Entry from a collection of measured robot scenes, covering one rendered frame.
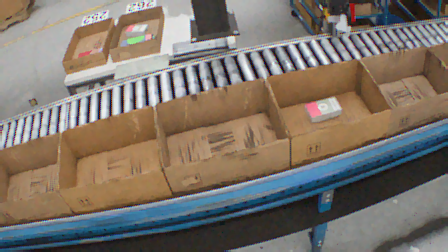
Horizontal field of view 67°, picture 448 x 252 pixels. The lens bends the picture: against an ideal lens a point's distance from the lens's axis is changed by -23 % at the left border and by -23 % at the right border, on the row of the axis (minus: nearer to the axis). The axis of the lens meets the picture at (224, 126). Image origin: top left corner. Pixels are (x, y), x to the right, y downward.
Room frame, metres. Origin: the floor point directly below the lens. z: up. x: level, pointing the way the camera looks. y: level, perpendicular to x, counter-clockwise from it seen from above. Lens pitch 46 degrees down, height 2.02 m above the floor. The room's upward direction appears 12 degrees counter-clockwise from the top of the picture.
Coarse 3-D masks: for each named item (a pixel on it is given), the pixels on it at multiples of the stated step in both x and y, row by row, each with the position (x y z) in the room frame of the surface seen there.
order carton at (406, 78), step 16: (416, 48) 1.14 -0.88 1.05; (368, 64) 1.13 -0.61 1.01; (384, 64) 1.13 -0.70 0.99; (400, 64) 1.14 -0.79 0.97; (416, 64) 1.14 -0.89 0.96; (432, 64) 1.09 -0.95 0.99; (384, 80) 1.13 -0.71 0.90; (400, 80) 1.13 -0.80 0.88; (416, 80) 1.11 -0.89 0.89; (432, 80) 1.06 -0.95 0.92; (384, 96) 0.90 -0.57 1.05; (400, 96) 1.04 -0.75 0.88; (416, 96) 1.01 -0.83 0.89; (432, 96) 0.99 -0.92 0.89; (400, 112) 0.84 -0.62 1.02; (416, 112) 0.84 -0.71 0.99; (432, 112) 0.85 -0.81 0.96; (400, 128) 0.84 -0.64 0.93; (416, 128) 0.85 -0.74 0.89
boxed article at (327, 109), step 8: (312, 104) 1.06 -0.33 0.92; (320, 104) 1.05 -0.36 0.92; (328, 104) 1.04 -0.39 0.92; (336, 104) 1.04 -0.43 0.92; (312, 112) 1.02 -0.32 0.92; (320, 112) 1.01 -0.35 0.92; (328, 112) 1.01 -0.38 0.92; (336, 112) 1.01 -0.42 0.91; (312, 120) 1.00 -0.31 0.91; (320, 120) 1.00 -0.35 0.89
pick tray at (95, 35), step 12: (96, 24) 2.24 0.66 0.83; (108, 24) 2.23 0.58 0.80; (72, 36) 2.15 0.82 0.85; (84, 36) 2.25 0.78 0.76; (96, 36) 2.19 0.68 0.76; (108, 36) 2.03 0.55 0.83; (72, 48) 2.09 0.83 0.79; (84, 48) 2.09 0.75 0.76; (96, 48) 2.05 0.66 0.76; (108, 48) 1.96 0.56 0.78; (72, 60) 1.87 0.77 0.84; (84, 60) 1.86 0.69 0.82; (96, 60) 1.85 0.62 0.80; (72, 72) 1.87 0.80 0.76
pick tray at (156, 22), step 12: (132, 12) 2.21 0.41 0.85; (144, 12) 2.21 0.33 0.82; (156, 12) 2.20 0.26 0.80; (120, 24) 2.18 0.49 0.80; (132, 24) 2.21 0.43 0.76; (156, 24) 2.12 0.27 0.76; (120, 36) 2.10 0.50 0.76; (132, 36) 2.06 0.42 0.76; (156, 36) 1.84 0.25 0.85; (120, 48) 1.84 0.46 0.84; (132, 48) 1.83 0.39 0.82; (144, 48) 1.83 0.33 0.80; (156, 48) 1.82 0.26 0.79; (120, 60) 1.84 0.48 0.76
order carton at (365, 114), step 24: (288, 72) 1.11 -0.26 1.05; (312, 72) 1.12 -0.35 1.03; (336, 72) 1.12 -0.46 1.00; (360, 72) 1.10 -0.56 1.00; (288, 96) 1.11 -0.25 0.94; (312, 96) 1.12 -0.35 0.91; (336, 96) 1.11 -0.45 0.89; (360, 96) 1.08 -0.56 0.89; (288, 120) 1.04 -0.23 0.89; (336, 120) 0.99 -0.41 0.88; (360, 120) 0.83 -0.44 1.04; (384, 120) 0.84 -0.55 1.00; (312, 144) 0.82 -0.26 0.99; (336, 144) 0.83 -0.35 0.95; (360, 144) 0.83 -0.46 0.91
